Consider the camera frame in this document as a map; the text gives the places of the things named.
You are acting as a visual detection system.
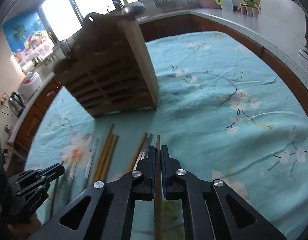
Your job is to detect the white jug green handle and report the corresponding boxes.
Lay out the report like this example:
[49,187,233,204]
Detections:
[215,0,233,11]

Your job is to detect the teal floral tablecloth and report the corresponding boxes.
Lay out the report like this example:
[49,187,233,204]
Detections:
[26,32,308,239]

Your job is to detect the wooden chopstick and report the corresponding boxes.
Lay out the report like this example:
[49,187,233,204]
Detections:
[126,132,147,173]
[100,134,119,181]
[93,132,118,181]
[154,134,162,240]
[92,124,114,182]

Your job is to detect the wooden utensil holder box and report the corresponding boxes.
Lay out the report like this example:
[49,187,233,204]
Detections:
[54,12,159,118]

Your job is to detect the metal ladle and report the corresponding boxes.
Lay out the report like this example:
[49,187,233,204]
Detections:
[113,1,146,16]

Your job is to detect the white rice cooker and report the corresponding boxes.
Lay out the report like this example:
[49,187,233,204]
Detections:
[18,72,42,102]

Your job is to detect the colourful wall poster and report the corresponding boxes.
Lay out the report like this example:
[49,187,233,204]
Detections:
[2,10,54,66]

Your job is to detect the condiment bottles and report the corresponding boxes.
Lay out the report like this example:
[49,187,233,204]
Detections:
[241,0,261,19]

